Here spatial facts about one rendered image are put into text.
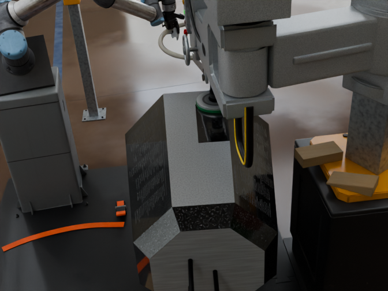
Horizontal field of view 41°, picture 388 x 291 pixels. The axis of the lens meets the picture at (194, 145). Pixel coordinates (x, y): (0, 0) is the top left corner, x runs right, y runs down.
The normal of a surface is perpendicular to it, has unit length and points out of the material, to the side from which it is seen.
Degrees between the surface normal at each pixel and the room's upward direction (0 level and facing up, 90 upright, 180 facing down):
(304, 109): 0
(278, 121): 0
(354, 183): 11
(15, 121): 90
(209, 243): 90
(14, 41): 52
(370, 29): 90
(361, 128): 90
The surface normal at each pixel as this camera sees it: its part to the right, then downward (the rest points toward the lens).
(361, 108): -0.81, 0.37
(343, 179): -0.22, -0.86
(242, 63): -0.10, 0.55
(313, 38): 0.29, 0.51
